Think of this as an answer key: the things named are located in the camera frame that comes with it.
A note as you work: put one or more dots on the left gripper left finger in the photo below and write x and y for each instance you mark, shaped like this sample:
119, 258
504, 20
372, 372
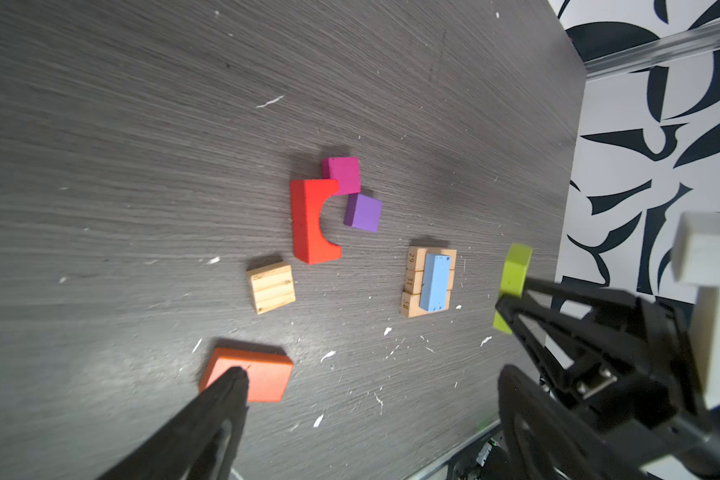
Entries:
200, 442

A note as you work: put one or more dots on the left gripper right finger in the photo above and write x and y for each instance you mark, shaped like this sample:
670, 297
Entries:
543, 437

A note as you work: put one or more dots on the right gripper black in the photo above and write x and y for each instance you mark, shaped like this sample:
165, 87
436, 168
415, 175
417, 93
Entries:
633, 377

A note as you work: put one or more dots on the green wood block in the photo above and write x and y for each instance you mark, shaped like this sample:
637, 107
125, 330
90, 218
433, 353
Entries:
515, 268

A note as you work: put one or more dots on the blue wood block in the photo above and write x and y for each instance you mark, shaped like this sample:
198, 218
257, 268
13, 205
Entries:
434, 292

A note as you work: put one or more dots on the red arch wood block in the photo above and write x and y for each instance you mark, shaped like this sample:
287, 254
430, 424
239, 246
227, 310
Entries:
307, 200

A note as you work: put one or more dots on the orange wood block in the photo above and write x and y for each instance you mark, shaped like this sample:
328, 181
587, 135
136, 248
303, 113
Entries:
268, 374

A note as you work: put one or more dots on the small natural wood cube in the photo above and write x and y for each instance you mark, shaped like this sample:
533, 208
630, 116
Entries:
272, 287

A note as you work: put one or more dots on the purple wood cube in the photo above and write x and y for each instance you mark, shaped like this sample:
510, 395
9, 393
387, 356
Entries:
363, 212

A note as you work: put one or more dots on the magenta wood cube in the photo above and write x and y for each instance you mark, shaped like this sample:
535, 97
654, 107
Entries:
346, 171

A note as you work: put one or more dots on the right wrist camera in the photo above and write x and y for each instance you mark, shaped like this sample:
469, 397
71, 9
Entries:
695, 259

